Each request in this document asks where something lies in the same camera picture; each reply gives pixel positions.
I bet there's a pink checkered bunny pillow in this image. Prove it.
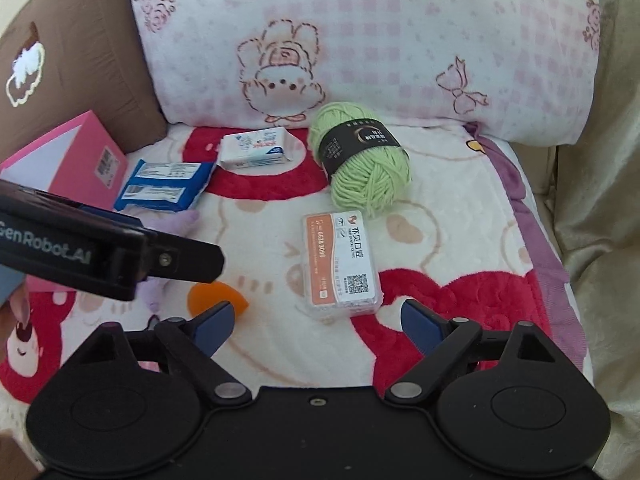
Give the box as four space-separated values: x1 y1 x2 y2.
131 0 600 146

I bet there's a white red cartoon blanket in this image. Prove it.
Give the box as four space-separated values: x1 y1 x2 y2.
1 120 590 438

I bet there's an orange white floss box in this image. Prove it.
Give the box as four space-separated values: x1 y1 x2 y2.
303 210 383 320

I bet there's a beige satin bedding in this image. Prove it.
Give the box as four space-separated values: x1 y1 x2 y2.
515 0 639 479

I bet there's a green yarn ball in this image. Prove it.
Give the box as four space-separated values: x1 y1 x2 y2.
307 102 411 217

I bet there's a blue snack packet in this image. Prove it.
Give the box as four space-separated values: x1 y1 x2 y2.
114 159 216 212

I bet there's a person's left hand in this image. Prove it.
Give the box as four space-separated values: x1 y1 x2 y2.
0 282 32 361

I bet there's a pink cardboard box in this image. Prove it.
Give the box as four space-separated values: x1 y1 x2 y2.
1 112 127 298

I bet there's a white tissue pack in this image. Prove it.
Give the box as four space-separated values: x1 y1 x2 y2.
217 127 290 170

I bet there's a brown embroidered cushion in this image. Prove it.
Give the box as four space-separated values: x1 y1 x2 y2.
1 0 167 158

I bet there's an orange round piece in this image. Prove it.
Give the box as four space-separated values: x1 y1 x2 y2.
186 282 248 316

